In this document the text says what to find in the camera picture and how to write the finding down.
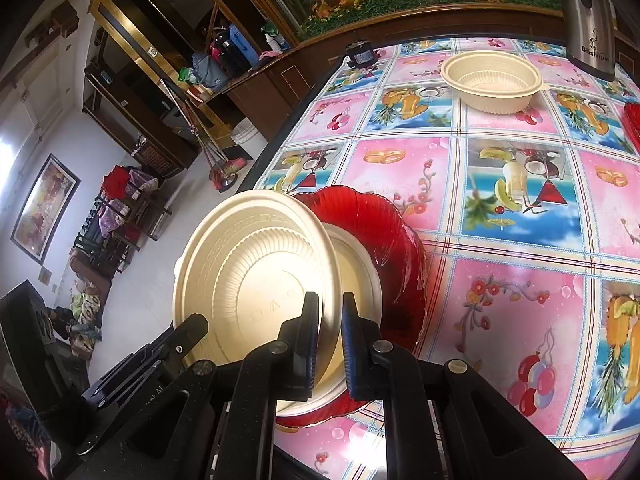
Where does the small black jar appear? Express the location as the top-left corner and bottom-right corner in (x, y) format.
(346, 40), (378, 68)

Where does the large beige plastic bowl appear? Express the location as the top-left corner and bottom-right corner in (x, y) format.
(172, 190), (337, 403)

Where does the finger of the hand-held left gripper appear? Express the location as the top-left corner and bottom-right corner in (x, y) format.
(132, 312), (209, 378)

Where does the red cloth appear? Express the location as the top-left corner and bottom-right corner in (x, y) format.
(103, 165), (132, 201)

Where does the black thermos flask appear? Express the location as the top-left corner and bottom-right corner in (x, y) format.
(220, 35), (246, 73)

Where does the framed painting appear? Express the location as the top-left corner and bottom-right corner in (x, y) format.
(10, 154), (82, 265)

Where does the small beige plastic bowl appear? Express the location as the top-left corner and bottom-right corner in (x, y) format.
(440, 50), (551, 113)

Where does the grey blue thermos jug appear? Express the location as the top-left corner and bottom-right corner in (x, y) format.
(192, 52), (228, 88)

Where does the dark wooden chair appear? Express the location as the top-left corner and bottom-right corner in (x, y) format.
(92, 165), (171, 241)

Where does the dark wooden cabinet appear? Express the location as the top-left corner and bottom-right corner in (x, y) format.
(197, 2), (640, 158)

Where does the blue thermos flask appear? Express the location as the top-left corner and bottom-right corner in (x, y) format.
(230, 24), (260, 68)

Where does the white plastic bucket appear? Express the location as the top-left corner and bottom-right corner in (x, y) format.
(231, 119), (261, 158)

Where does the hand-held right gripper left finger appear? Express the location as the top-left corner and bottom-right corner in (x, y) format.
(120, 291), (321, 480)

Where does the red scalloped plate white label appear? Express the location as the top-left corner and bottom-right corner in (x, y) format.
(622, 101), (640, 156)

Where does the stainless steel thermos jug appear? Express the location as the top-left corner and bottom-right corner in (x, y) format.
(552, 0), (621, 82)

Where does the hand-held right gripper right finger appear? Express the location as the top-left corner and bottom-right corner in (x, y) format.
(341, 292), (588, 480)

